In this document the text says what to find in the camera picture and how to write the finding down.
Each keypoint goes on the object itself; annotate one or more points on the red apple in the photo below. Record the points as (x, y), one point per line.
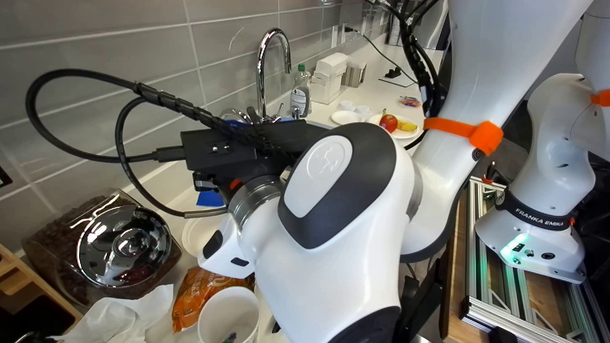
(388, 122)

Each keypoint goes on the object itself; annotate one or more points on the glass pot lid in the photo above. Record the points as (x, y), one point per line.
(125, 248)

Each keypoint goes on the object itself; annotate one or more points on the orange snack packet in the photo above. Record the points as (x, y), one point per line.
(198, 297)

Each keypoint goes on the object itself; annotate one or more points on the tall white cup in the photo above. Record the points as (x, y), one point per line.
(228, 317)

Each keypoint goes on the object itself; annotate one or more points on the clear soap bottle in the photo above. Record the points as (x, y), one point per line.
(301, 96)

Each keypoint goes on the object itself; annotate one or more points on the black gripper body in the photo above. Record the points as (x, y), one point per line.
(249, 177)

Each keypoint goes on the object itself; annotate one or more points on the white napkin holder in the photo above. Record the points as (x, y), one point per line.
(331, 76)

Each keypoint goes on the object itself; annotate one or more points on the wooden rack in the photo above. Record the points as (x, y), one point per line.
(20, 278)

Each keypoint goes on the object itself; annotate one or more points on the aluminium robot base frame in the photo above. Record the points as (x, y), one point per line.
(497, 305)

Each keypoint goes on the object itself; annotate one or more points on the wooden base board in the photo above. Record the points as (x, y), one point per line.
(459, 317)

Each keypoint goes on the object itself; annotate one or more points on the yellow fruit piece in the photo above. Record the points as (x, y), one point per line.
(407, 126)

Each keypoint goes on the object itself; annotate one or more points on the white plate with fruit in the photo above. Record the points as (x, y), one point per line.
(407, 134)

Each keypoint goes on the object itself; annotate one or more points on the tall chrome faucet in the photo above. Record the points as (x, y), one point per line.
(262, 82)

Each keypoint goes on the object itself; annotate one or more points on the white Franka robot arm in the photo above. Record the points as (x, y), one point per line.
(344, 254)

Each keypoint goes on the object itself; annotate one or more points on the small red item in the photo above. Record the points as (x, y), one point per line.
(411, 101)

